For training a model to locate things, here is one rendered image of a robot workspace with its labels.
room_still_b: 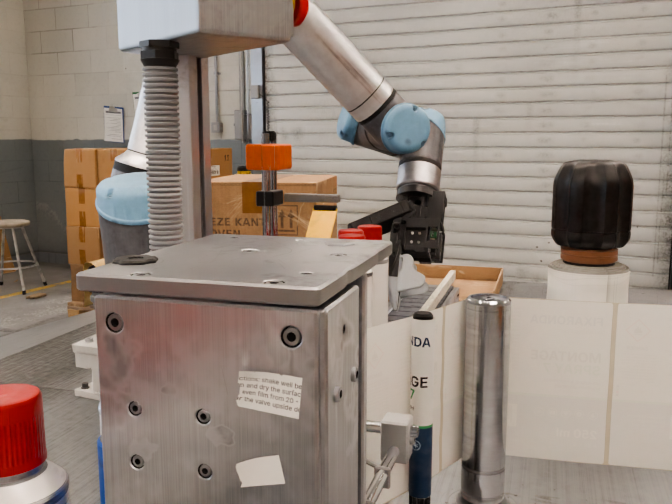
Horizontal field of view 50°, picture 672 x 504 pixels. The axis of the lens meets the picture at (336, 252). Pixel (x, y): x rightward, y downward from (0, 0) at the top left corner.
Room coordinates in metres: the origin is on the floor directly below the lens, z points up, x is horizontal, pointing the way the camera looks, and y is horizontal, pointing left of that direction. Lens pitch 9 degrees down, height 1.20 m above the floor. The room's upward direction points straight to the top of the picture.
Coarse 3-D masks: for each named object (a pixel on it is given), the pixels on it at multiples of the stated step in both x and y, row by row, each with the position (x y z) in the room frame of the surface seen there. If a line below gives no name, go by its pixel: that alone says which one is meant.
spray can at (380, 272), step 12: (360, 228) 0.95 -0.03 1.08; (372, 228) 0.95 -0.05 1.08; (384, 264) 0.95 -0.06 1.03; (384, 276) 0.95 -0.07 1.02; (384, 288) 0.95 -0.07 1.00; (372, 300) 0.94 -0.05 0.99; (384, 300) 0.95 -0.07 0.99; (372, 312) 0.94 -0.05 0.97; (384, 312) 0.95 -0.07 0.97; (372, 324) 0.94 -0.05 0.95
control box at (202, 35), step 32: (128, 0) 0.71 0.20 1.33; (160, 0) 0.66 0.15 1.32; (192, 0) 0.61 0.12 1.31; (224, 0) 0.62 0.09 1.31; (256, 0) 0.64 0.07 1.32; (288, 0) 0.66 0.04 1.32; (128, 32) 0.71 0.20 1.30; (160, 32) 0.66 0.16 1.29; (192, 32) 0.62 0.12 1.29; (224, 32) 0.62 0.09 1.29; (256, 32) 0.64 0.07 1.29; (288, 32) 0.66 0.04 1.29
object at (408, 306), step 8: (432, 288) 1.53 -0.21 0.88; (416, 296) 1.45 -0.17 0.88; (424, 296) 1.45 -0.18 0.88; (400, 304) 1.38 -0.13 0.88; (408, 304) 1.38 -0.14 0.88; (416, 304) 1.38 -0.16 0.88; (440, 304) 1.38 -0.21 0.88; (392, 312) 1.31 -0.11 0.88; (400, 312) 1.31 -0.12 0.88; (408, 312) 1.31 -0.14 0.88; (392, 320) 1.25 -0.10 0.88
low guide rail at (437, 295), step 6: (450, 270) 1.56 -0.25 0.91; (450, 276) 1.49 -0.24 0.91; (444, 282) 1.42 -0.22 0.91; (450, 282) 1.48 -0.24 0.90; (438, 288) 1.36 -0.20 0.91; (444, 288) 1.39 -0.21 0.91; (432, 294) 1.31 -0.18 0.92; (438, 294) 1.32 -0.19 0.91; (444, 294) 1.40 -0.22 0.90; (432, 300) 1.26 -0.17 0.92; (438, 300) 1.32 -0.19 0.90; (426, 306) 1.21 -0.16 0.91; (432, 306) 1.25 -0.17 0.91
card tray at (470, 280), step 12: (420, 264) 1.90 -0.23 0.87; (432, 264) 1.89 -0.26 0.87; (432, 276) 1.89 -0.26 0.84; (444, 276) 1.88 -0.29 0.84; (456, 276) 1.88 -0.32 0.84; (468, 276) 1.87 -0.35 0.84; (480, 276) 1.86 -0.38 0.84; (492, 276) 1.85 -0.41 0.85; (468, 288) 1.75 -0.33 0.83; (480, 288) 1.75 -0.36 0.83; (492, 288) 1.75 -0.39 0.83
